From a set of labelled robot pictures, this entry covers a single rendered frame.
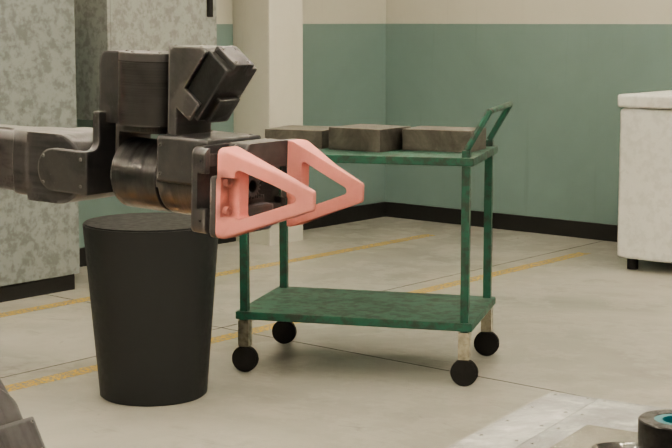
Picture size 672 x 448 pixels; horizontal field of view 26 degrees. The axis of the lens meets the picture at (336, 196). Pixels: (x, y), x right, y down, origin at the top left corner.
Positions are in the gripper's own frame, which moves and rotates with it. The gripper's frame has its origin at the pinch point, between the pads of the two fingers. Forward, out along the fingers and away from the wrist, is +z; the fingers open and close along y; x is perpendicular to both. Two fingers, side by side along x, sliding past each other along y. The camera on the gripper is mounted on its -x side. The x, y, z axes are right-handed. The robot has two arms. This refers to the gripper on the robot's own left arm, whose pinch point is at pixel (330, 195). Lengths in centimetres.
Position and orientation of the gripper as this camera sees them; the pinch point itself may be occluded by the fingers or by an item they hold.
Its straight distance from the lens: 107.8
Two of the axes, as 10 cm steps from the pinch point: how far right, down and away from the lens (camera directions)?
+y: 5.7, -1.0, 8.2
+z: 8.2, 1.0, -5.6
